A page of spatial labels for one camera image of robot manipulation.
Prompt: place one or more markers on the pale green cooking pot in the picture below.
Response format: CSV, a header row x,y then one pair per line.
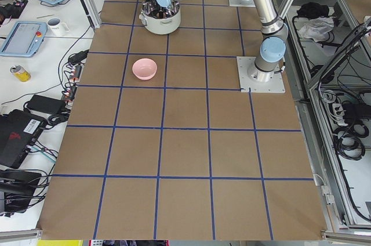
x,y
159,20

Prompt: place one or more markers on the pink bowl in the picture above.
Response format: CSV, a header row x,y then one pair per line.
x,y
144,69

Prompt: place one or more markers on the white mug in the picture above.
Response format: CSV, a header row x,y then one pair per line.
x,y
58,27

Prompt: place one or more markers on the power strip with plugs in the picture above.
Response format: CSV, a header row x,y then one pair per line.
x,y
73,74

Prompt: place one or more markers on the near teach pendant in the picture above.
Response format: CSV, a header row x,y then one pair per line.
x,y
24,39

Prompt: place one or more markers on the yellow drink can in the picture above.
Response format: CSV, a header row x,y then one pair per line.
x,y
20,73

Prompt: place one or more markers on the large black power brick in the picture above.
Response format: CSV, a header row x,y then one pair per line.
x,y
46,105

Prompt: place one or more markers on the black cloth bundle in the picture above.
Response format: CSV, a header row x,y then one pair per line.
x,y
313,10

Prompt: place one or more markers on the white crumpled cloth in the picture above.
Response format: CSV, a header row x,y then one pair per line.
x,y
317,29

